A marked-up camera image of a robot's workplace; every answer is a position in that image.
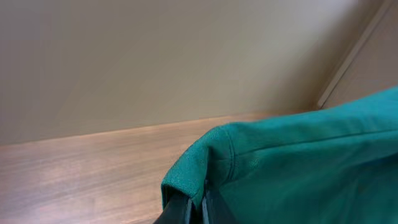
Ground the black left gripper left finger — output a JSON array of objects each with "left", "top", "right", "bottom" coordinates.
[{"left": 154, "top": 192, "right": 193, "bottom": 224}]

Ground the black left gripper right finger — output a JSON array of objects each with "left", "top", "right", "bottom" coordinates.
[{"left": 201, "top": 185, "right": 238, "bottom": 224}]

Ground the green cloth garment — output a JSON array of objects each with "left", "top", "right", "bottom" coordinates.
[{"left": 161, "top": 88, "right": 397, "bottom": 223}]

